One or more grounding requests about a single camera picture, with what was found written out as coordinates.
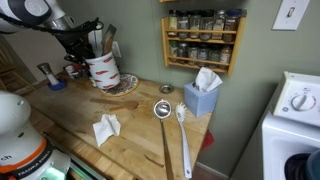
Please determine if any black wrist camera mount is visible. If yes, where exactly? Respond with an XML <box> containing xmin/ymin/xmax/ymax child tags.
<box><xmin>74</xmin><ymin>19</ymin><xmax>105</xmax><ymax>36</ymax></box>

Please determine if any white slotted spatula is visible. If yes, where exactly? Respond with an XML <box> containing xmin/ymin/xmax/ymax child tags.
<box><xmin>88</xmin><ymin>28</ymin><xmax>104</xmax><ymax>58</ymax></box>

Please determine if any wooden chair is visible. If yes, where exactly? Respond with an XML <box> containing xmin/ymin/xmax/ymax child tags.
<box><xmin>0</xmin><ymin>43</ymin><xmax>36</xmax><ymax>97</ymax></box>

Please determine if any white tissue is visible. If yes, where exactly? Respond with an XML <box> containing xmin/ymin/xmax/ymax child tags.
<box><xmin>194</xmin><ymin>66</ymin><xmax>224</xmax><ymax>93</ymax></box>

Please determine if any spice jar blue lid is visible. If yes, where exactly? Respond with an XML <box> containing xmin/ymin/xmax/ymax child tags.
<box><xmin>223</xmin><ymin>8</ymin><xmax>243</xmax><ymax>43</ymax></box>

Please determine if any wooden spoon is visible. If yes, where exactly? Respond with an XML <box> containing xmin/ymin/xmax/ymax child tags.
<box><xmin>108</xmin><ymin>100</ymin><xmax>140</xmax><ymax>113</ymax></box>

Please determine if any glass spice jar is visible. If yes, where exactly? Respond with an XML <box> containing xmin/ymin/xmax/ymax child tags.
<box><xmin>177</xmin><ymin>10</ymin><xmax>190</xmax><ymax>40</ymax></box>
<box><xmin>208</xmin><ymin>45</ymin><xmax>221</xmax><ymax>69</ymax></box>
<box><xmin>187</xmin><ymin>43</ymin><xmax>200</xmax><ymax>66</ymax></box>
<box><xmin>218</xmin><ymin>45</ymin><xmax>233</xmax><ymax>70</ymax></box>
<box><xmin>177</xmin><ymin>41</ymin><xmax>189</xmax><ymax>64</ymax></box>
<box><xmin>169</xmin><ymin>40</ymin><xmax>179</xmax><ymax>63</ymax></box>
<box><xmin>168</xmin><ymin>9</ymin><xmax>179</xmax><ymax>38</ymax></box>
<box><xmin>200</xmin><ymin>10</ymin><xmax>215</xmax><ymax>42</ymax></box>
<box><xmin>197</xmin><ymin>44</ymin><xmax>211</xmax><ymax>68</ymax></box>
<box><xmin>188</xmin><ymin>10</ymin><xmax>202</xmax><ymax>40</ymax></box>
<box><xmin>213</xmin><ymin>10</ymin><xmax>226</xmax><ymax>41</ymax></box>

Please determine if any red cloth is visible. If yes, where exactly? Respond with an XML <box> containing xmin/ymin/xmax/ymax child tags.
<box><xmin>199</xmin><ymin>129</ymin><xmax>216</xmax><ymax>152</ymax></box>

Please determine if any white light switch plate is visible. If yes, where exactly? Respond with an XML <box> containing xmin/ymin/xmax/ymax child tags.
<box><xmin>271</xmin><ymin>0</ymin><xmax>311</xmax><ymax>32</ymax></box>

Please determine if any white red small container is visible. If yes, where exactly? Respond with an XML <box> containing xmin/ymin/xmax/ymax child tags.
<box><xmin>64</xmin><ymin>63</ymin><xmax>84</xmax><ymax>80</ymax></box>

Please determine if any crumpled white napkin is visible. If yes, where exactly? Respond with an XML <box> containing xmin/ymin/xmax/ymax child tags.
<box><xmin>92</xmin><ymin>113</ymin><xmax>122</xmax><ymax>148</ymax></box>

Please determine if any white washing machine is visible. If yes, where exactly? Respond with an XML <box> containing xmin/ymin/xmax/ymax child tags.
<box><xmin>261</xmin><ymin>71</ymin><xmax>320</xmax><ymax>180</ymax></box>

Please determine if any white bucket red pattern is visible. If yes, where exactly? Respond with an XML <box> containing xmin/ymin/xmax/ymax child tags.
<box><xmin>84</xmin><ymin>51</ymin><xmax>121</xmax><ymax>91</ymax></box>

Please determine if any white appliance dial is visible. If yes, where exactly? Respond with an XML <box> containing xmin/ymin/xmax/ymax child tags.
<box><xmin>290</xmin><ymin>93</ymin><xmax>316</xmax><ymax>112</ymax></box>

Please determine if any flat wooden stick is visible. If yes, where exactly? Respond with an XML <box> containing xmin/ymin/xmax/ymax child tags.
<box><xmin>89</xmin><ymin>97</ymin><xmax>123</xmax><ymax>106</ymax></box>

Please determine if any steel strainer wooden handle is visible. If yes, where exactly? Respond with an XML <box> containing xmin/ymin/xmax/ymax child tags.
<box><xmin>153</xmin><ymin>99</ymin><xmax>175</xmax><ymax>180</ymax></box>

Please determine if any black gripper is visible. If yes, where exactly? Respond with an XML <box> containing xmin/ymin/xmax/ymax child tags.
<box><xmin>61</xmin><ymin>30</ymin><xmax>98</xmax><ymax>66</ymax></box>

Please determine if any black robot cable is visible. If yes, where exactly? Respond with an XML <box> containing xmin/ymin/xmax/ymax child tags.
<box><xmin>0</xmin><ymin>12</ymin><xmax>105</xmax><ymax>36</ymax></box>

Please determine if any small metal bowl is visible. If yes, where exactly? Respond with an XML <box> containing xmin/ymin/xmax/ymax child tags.
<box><xmin>158</xmin><ymin>83</ymin><xmax>175</xmax><ymax>95</ymax></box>

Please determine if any blue tissue box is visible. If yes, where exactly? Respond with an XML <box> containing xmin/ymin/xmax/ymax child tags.
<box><xmin>183</xmin><ymin>81</ymin><xmax>220</xmax><ymax>118</ymax></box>

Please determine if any teal round container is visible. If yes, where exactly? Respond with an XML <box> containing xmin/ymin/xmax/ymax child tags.
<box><xmin>305</xmin><ymin>149</ymin><xmax>320</xmax><ymax>180</ymax></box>

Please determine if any blue grinder base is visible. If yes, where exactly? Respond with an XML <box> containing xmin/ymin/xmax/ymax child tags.
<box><xmin>47</xmin><ymin>78</ymin><xmax>68</xmax><ymax>92</ymax></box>

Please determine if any colourful patterned plate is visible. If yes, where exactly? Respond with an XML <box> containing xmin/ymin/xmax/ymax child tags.
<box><xmin>99</xmin><ymin>73</ymin><xmax>141</xmax><ymax>98</ymax></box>

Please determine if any white wall outlet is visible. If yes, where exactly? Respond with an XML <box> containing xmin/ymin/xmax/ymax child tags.
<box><xmin>112</xmin><ymin>41</ymin><xmax>123</xmax><ymax>59</ymax></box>

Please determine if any wooden spice rack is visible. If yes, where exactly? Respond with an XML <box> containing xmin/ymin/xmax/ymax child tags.
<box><xmin>160</xmin><ymin>16</ymin><xmax>248</xmax><ymax>78</ymax></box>

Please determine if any white pasta spoon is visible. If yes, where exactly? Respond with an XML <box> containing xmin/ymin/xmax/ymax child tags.
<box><xmin>174</xmin><ymin>102</ymin><xmax>194</xmax><ymax>180</ymax></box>

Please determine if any steel spatula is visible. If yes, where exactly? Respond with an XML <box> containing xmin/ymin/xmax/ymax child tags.
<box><xmin>102</xmin><ymin>23</ymin><xmax>118</xmax><ymax>44</ymax></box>

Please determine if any small white jar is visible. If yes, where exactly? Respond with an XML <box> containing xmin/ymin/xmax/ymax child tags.
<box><xmin>88</xmin><ymin>75</ymin><xmax>98</xmax><ymax>88</ymax></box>

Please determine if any clear grinder steel cap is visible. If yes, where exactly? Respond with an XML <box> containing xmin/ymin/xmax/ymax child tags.
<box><xmin>37</xmin><ymin>62</ymin><xmax>61</xmax><ymax>86</ymax></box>

